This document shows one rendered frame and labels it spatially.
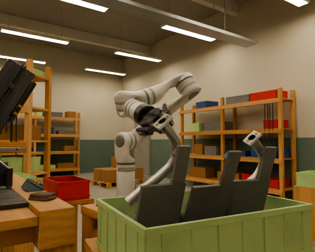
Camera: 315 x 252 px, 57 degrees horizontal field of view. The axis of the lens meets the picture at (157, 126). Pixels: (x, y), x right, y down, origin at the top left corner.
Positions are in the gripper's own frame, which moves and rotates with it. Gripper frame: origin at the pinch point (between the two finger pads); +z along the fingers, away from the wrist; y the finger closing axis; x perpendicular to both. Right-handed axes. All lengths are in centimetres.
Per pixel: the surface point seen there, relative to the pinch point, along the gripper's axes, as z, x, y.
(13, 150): -112, 11, -56
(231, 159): 11.6, 17.9, 8.2
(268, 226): 22.8, 36.7, 2.5
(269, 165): 11.7, 32.3, 18.8
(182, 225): 20.4, 12.5, -16.4
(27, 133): -337, 73, -74
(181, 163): 7.0, 9.2, -4.1
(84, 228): -51, 44, -50
